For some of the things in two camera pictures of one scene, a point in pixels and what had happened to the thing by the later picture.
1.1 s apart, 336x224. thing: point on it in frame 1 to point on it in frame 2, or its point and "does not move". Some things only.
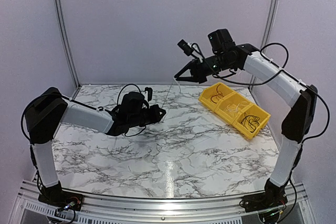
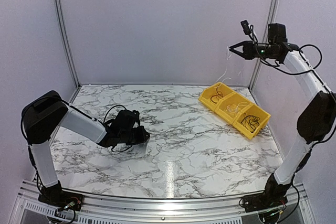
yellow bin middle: (231, 105) does not move
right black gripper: (197, 76) to (247, 50)
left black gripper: (155, 118) to (143, 137)
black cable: (250, 122) does not move
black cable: (250, 122) does not move
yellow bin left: (212, 94) does not move
